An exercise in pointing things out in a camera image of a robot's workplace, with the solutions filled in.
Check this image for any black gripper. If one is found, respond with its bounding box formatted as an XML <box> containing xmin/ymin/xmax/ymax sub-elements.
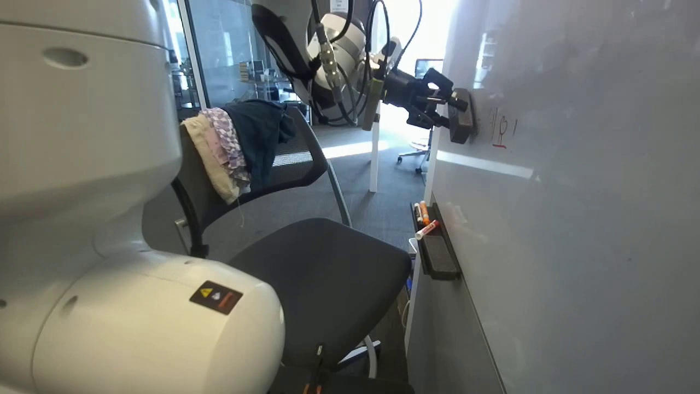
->
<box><xmin>382</xmin><ymin>67</ymin><xmax>468</xmax><ymax>130</ymax></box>

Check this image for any cream patterned cloth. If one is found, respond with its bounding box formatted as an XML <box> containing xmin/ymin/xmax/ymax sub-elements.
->
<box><xmin>184</xmin><ymin>108</ymin><xmax>252</xmax><ymax>203</ymax></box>

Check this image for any black marker tray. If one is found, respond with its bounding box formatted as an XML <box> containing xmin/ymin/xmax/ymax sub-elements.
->
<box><xmin>418</xmin><ymin>203</ymin><xmax>461</xmax><ymax>279</ymax></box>

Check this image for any black whiteboard eraser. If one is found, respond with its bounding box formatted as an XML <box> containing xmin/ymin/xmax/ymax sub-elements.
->
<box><xmin>449</xmin><ymin>88</ymin><xmax>477</xmax><ymax>145</ymax></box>

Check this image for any white orange marker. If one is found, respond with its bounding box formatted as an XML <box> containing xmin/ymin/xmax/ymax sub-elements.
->
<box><xmin>409</xmin><ymin>218</ymin><xmax>440</xmax><ymax>240</ymax></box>

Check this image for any blue office chair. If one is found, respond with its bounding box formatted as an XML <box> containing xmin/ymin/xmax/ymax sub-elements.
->
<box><xmin>396</xmin><ymin>145</ymin><xmax>431</xmax><ymax>175</ymax></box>

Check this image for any grey office chair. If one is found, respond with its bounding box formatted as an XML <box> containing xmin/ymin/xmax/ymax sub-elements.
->
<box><xmin>173</xmin><ymin>105</ymin><xmax>411</xmax><ymax>394</ymax></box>

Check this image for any large white whiteboard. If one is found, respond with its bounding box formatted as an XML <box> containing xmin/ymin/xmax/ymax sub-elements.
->
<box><xmin>407</xmin><ymin>0</ymin><xmax>700</xmax><ymax>394</ymax></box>

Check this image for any dark blue jacket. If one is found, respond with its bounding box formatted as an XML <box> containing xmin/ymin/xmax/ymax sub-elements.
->
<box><xmin>225</xmin><ymin>98</ymin><xmax>295</xmax><ymax>190</ymax></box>

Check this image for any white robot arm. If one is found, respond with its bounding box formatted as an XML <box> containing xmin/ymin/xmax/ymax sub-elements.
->
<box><xmin>0</xmin><ymin>0</ymin><xmax>285</xmax><ymax>394</ymax></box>

